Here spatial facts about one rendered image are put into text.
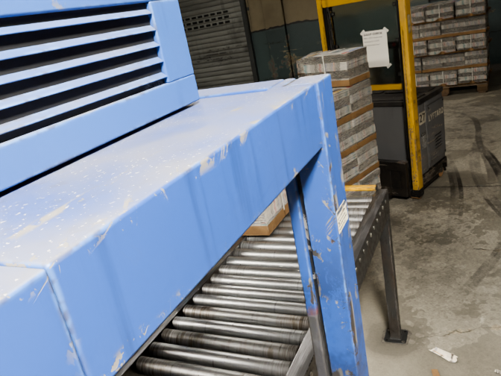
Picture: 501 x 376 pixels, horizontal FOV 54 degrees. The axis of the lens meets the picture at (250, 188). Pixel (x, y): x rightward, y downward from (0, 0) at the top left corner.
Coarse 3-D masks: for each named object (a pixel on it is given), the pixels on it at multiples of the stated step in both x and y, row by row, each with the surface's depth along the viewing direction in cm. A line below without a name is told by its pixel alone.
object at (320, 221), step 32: (320, 96) 72; (320, 160) 76; (288, 192) 80; (320, 192) 78; (320, 224) 80; (320, 256) 83; (352, 256) 87; (320, 288) 85; (352, 288) 87; (320, 320) 89; (352, 320) 86; (320, 352) 90; (352, 352) 88
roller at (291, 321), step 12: (192, 312) 160; (204, 312) 158; (216, 312) 156; (228, 312) 154; (240, 312) 153; (252, 312) 152; (264, 312) 151; (252, 324) 150; (264, 324) 148; (276, 324) 146; (288, 324) 145; (300, 324) 143
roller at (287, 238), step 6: (270, 234) 202; (276, 234) 201; (282, 234) 200; (288, 234) 199; (252, 240) 203; (258, 240) 202; (264, 240) 201; (270, 240) 200; (276, 240) 199; (282, 240) 197; (288, 240) 196
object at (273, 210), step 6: (276, 198) 207; (270, 204) 202; (276, 204) 207; (270, 210) 201; (276, 210) 207; (264, 216) 197; (270, 216) 201; (258, 222) 199; (264, 222) 198; (270, 222) 200
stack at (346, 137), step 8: (344, 128) 340; (344, 136) 341; (352, 136) 348; (344, 144) 341; (352, 144) 349; (352, 152) 351; (344, 160) 344; (352, 160) 352; (344, 168) 345; (352, 168) 352; (344, 176) 345; (352, 176) 352; (352, 192) 355; (360, 192) 362
